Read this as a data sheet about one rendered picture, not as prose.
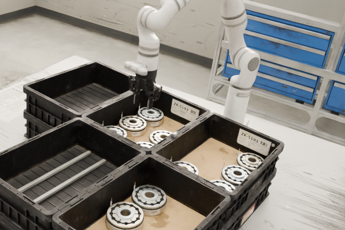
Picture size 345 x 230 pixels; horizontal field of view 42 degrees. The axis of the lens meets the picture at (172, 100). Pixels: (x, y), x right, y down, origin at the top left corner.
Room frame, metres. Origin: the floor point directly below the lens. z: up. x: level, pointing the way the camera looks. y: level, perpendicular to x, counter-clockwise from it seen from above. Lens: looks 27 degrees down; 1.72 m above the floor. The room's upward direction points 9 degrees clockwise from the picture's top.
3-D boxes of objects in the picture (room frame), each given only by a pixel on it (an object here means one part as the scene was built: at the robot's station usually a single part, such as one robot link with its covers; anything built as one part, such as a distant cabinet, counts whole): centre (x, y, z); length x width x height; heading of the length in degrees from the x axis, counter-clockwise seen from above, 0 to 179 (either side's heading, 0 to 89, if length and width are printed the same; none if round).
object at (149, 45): (1.45, 0.11, 1.23); 0.09 x 0.07 x 0.15; 42
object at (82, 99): (1.58, 0.33, 0.87); 0.40 x 0.30 x 0.11; 149
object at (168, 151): (1.27, -0.18, 0.87); 0.40 x 0.30 x 0.11; 149
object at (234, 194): (1.27, -0.18, 0.92); 0.40 x 0.30 x 0.02; 149
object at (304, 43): (3.19, -0.69, 0.60); 0.72 x 0.03 x 0.56; 68
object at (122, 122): (1.46, 0.13, 0.86); 0.10 x 0.10 x 0.01
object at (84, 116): (1.42, 0.07, 0.92); 0.40 x 0.30 x 0.02; 149
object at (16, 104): (1.77, 0.71, 0.70); 0.33 x 0.23 x 0.01; 158
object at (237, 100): (1.72, -0.27, 0.88); 0.09 x 0.09 x 0.17; 78
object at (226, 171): (1.23, -0.25, 0.86); 0.10 x 0.10 x 0.01
